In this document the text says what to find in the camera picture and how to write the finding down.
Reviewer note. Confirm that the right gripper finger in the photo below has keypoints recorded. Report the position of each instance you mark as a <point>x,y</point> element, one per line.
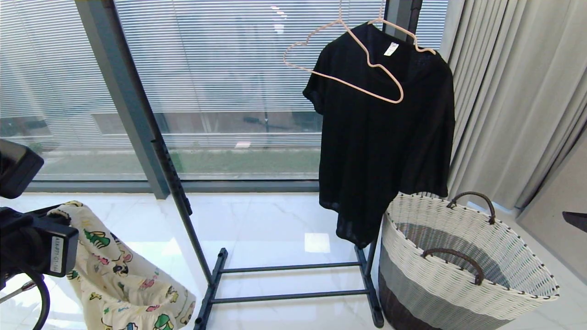
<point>578,221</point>

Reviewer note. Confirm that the window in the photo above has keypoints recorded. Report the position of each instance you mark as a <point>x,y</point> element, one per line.
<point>206,68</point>

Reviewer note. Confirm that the white laundry basket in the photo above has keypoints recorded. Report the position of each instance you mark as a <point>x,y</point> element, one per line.
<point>458,288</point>

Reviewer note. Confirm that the black clothes rack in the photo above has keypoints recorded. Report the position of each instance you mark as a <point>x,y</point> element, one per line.
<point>176,192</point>

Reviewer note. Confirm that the beige curtain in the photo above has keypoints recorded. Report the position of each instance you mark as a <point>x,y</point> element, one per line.
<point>513,91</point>

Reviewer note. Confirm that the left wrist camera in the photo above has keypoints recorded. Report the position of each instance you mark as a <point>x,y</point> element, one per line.
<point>16,169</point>

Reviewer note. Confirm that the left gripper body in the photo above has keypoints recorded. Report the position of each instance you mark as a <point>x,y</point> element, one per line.
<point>27,243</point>

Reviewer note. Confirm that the cream printed garment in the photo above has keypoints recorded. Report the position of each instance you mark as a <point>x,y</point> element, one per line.
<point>119,284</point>

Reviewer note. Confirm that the black garment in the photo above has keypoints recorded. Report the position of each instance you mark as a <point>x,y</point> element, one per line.
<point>376,146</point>

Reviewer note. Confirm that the pink clothes hanger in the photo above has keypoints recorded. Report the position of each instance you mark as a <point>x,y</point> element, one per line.
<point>400,94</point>
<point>403,31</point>

